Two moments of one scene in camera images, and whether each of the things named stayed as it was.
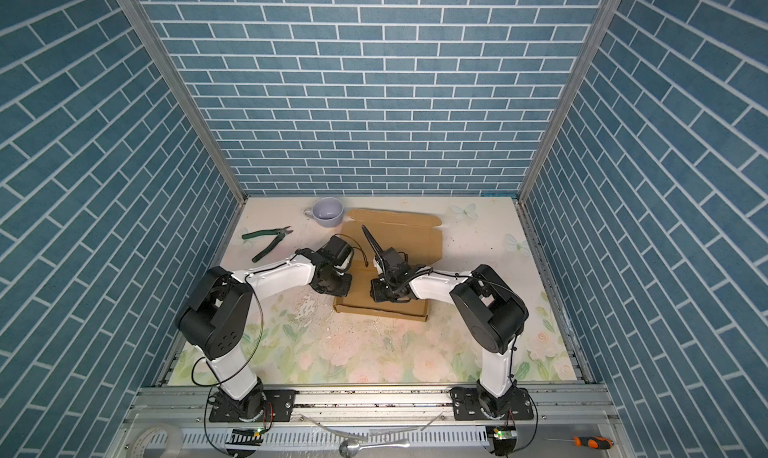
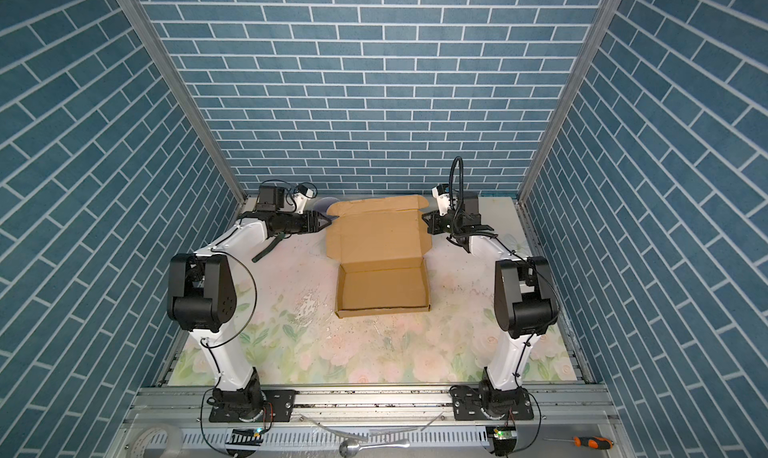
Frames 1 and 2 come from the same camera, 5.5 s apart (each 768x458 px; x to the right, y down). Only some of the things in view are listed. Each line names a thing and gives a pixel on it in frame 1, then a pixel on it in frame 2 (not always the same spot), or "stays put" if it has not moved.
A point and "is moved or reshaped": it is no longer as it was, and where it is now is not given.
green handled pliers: [281, 232] stays put
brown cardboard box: [416, 234] is moved or reshaped
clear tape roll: [175, 443] stays put
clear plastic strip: [345, 436] stays put
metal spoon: [350, 449] stays put
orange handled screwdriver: [588, 441] stays put
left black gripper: [344, 290] → [313, 220]
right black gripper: [376, 293] → [433, 223]
